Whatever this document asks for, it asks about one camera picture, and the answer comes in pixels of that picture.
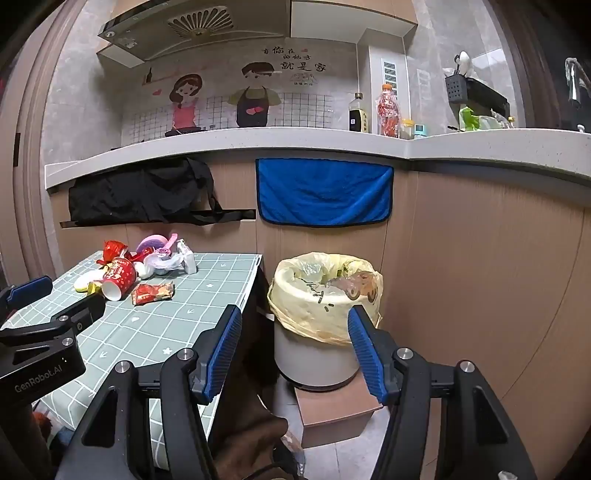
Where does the white trash bin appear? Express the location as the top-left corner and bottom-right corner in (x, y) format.
(273, 277), (362, 387)

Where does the green checked tablecloth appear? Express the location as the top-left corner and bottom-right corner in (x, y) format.
(0, 251), (264, 472)

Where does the yellow white wrapper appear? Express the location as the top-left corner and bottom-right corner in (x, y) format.
(74, 270), (109, 296)

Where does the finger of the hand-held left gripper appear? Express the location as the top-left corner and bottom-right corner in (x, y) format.
(51, 294), (108, 332)
(0, 276), (54, 319)

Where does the red paper cup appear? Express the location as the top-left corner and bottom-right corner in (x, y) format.
(100, 257), (138, 302)

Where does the dark brown cloth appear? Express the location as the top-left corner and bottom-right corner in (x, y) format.
(205, 369), (289, 480)

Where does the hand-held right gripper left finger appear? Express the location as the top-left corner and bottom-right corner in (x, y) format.
(55, 305), (243, 480)

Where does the grey stone countertop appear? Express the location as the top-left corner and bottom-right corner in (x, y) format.
(45, 127), (591, 190)

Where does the black utensil rack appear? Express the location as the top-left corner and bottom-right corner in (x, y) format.
(444, 74), (511, 130)

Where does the beige bowl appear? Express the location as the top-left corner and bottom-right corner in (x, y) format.
(268, 251), (384, 345)

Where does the blue towel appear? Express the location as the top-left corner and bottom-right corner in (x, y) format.
(256, 158), (394, 228)

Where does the black cloth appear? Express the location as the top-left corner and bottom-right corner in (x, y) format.
(68, 157), (257, 227)

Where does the steel range hood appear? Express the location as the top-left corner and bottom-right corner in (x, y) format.
(97, 0), (291, 70)

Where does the clear plastic wrap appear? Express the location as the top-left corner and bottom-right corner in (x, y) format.
(143, 251), (183, 276)

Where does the red snack wrapper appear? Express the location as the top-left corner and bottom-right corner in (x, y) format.
(131, 282), (175, 306)

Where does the cartoon wall sticker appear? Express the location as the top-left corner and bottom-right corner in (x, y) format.
(122, 44), (333, 139)

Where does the small white carton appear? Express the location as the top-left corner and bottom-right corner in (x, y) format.
(175, 240), (198, 274)

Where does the pink purple plastic package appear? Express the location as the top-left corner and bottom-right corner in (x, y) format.
(137, 233), (178, 259)

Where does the metal faucet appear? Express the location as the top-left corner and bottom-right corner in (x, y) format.
(566, 58), (589, 109)

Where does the red snack bag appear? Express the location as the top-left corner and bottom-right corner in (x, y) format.
(376, 83), (400, 138)

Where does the brown cardboard box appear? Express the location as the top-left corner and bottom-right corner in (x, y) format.
(295, 369), (391, 448)

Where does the wooden upper cabinet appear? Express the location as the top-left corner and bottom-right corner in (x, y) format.
(291, 0), (419, 44)

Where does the white vented wall box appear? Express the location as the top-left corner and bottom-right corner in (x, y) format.
(355, 28), (409, 134)

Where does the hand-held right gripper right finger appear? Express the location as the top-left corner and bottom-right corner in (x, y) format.
(347, 305), (539, 480)

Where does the green vegetable bag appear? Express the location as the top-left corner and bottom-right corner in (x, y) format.
(458, 107), (502, 131)

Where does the dark sauce bottle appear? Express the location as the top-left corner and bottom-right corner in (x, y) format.
(348, 92), (365, 133)

